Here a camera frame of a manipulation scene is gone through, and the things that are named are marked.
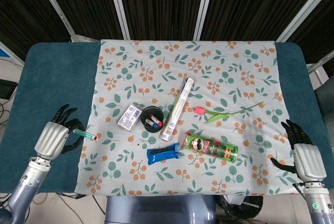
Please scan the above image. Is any black flat device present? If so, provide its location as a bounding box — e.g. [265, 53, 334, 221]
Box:
[0, 79, 17, 100]

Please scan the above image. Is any black waste bin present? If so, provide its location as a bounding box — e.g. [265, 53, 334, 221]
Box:
[215, 194, 265, 224]

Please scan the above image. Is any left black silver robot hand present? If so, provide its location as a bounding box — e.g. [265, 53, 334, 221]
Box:
[33, 104, 86, 161]

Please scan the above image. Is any black mesh pen holder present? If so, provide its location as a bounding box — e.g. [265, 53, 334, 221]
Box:
[140, 105, 165, 133]

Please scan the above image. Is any white blue-capped marker pen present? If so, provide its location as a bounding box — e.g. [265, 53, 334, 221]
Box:
[145, 119, 159, 130]

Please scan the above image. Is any blue plastic snack packet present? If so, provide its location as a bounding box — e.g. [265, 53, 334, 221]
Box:
[146, 142, 181, 166]

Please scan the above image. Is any white cling film roll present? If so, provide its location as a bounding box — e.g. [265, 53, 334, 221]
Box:
[159, 77, 195, 142]

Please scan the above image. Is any floral patterned tablecloth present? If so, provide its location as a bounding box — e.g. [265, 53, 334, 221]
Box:
[74, 39, 303, 197]

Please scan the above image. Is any pink artificial tulip flower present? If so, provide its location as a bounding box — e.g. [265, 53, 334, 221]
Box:
[193, 101, 265, 124]

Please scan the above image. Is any green Pringles can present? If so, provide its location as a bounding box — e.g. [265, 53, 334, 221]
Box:
[180, 131, 238, 163]

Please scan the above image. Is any blue-grey robot torso base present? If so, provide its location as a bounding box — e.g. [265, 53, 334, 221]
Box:
[105, 194, 220, 224]

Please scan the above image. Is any green-bodied red marker pen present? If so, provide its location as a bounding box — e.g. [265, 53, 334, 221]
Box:
[73, 129, 99, 142]

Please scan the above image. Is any white partition frame post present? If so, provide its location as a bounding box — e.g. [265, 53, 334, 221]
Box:
[107, 0, 131, 40]
[275, 0, 334, 43]
[32, 0, 87, 42]
[193, 0, 218, 41]

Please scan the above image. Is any white blue printed box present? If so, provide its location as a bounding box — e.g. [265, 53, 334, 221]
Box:
[116, 104, 143, 131]

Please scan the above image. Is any white red-capped marker pen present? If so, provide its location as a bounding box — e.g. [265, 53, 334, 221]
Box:
[149, 114, 164, 127]

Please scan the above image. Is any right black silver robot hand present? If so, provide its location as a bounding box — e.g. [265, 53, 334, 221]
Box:
[270, 119, 327, 183]

